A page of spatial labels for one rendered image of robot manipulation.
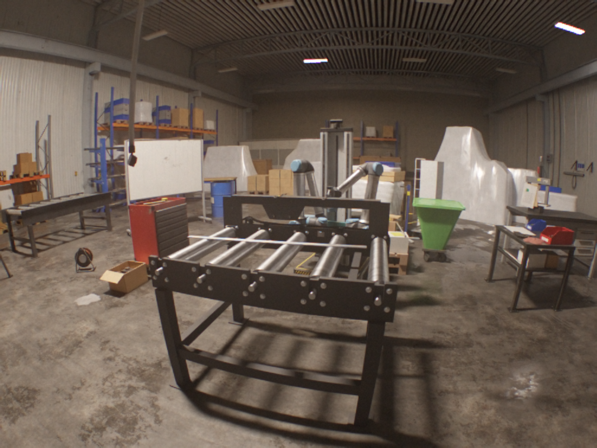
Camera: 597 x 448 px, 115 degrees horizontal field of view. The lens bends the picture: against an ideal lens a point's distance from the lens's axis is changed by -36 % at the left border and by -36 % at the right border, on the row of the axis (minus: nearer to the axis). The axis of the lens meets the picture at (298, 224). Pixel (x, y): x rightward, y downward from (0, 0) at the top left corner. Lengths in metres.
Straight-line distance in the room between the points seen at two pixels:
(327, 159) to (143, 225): 2.42
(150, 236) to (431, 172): 4.63
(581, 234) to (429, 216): 2.48
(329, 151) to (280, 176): 7.40
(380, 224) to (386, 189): 3.15
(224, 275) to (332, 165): 1.99
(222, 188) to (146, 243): 3.90
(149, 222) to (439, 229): 3.93
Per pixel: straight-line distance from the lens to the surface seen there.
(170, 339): 1.95
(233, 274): 1.49
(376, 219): 2.20
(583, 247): 5.18
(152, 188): 6.46
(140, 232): 4.05
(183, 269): 1.65
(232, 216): 2.50
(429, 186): 5.58
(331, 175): 3.16
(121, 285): 3.74
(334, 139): 3.16
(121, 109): 12.46
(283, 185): 10.50
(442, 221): 4.41
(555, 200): 7.99
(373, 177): 2.79
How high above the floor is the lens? 1.46
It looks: 13 degrees down
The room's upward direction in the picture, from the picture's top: straight up
